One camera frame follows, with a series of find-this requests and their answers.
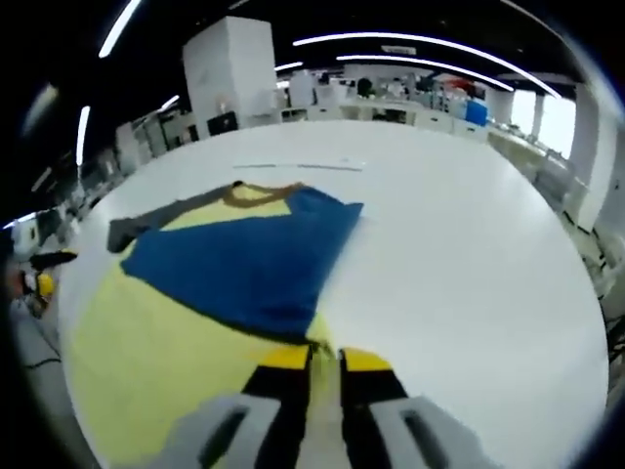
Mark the ceiling air vent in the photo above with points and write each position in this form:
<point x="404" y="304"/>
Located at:
<point x="399" y="49"/>

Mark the blue plastic bin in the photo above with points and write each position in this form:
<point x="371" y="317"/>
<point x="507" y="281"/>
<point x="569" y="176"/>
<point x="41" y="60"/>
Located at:
<point x="477" y="112"/>

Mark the white counter cabinets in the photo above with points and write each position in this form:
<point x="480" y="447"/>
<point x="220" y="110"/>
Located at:
<point x="400" y="115"/>

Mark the white flat table strip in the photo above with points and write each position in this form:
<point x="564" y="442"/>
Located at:
<point x="303" y="166"/>

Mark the yellow blue grey garment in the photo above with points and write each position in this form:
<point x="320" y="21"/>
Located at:
<point x="234" y="264"/>

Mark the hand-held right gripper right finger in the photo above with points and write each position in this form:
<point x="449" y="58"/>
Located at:
<point x="415" y="430"/>

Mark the white tall cabinet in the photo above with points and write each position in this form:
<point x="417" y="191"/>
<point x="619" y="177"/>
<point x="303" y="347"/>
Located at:
<point x="301" y="90"/>

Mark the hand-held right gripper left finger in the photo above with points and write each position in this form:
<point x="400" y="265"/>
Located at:
<point x="229" y="430"/>

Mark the black chair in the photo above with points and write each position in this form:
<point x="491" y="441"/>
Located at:
<point x="222" y="123"/>

